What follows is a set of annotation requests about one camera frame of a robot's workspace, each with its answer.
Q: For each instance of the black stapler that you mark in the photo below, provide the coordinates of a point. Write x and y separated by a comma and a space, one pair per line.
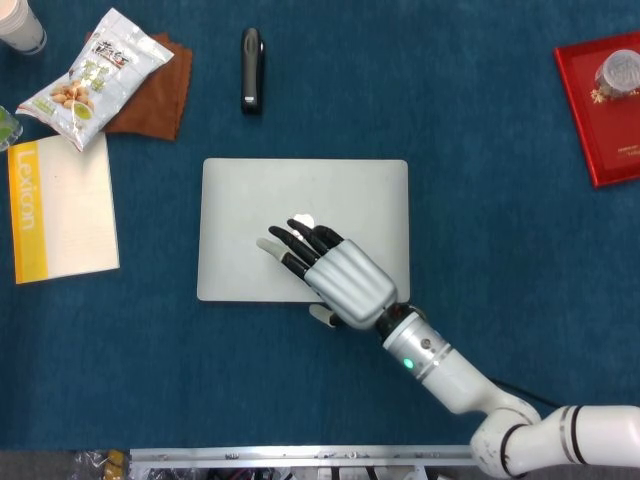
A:
252, 75

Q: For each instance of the stack of paper cups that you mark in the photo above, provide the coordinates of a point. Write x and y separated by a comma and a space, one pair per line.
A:
22, 30

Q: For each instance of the brown folded cloth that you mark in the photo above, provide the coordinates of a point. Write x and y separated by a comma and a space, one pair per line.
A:
155, 105

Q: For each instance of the silver laptop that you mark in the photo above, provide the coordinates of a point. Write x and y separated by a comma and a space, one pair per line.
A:
240, 200

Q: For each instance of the clear bag with yellow contents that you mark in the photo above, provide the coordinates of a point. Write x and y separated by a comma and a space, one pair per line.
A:
107, 462

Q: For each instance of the white nut snack bag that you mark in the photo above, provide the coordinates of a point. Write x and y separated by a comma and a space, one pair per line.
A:
100, 80

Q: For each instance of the aluminium profile rail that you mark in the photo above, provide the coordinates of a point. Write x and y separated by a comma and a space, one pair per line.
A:
300, 455

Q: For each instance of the white yellow Lexicon notebook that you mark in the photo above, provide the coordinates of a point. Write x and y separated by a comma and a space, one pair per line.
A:
75, 210

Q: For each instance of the red hardcover certificate folder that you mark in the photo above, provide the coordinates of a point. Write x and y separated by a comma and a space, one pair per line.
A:
615, 140

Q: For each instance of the blue table cloth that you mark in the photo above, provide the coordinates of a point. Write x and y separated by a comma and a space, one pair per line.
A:
150, 360

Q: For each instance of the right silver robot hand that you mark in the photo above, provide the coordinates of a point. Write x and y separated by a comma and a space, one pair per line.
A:
350, 285

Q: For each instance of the green clear plastic packet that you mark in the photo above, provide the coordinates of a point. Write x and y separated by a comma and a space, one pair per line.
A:
6, 125

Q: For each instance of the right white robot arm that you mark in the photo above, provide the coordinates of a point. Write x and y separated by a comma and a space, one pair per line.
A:
475, 390

